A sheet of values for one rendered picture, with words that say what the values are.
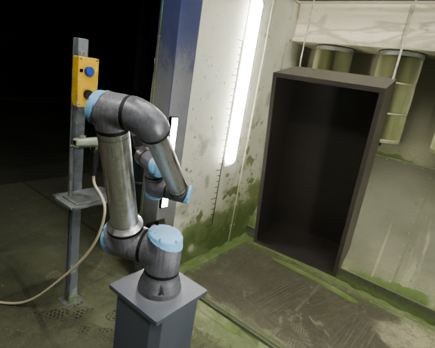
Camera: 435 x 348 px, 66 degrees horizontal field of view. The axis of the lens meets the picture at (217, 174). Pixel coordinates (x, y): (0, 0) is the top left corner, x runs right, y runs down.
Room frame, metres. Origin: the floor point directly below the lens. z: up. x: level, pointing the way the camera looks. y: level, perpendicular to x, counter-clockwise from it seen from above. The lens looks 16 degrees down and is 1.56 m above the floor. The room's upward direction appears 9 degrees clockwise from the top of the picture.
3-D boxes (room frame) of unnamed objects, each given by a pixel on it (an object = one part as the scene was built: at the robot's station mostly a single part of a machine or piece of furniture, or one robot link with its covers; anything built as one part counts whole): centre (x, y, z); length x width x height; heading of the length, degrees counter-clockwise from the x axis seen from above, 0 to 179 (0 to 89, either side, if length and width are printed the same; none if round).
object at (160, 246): (1.26, 0.18, 0.83); 0.17 x 0.15 x 0.18; 77
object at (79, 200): (1.77, 0.70, 0.95); 0.26 x 0.15 x 0.32; 144
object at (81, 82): (1.82, 0.78, 1.42); 0.12 x 0.06 x 0.26; 144
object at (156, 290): (1.26, 0.17, 0.69); 0.19 x 0.19 x 0.10
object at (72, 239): (1.86, 0.83, 0.82); 0.06 x 0.06 x 1.64; 54
